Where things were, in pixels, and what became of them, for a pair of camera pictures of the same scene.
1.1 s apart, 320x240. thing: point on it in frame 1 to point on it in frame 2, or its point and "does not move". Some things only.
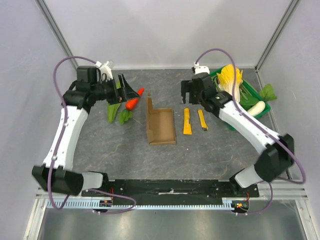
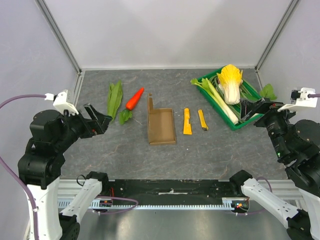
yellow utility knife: [202, 121] does not move
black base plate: [175, 189] does not move
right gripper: [188, 88] to [261, 113]
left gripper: [127, 92] to [98, 124]
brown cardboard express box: [160, 126] does not move
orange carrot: [131, 102] does not move
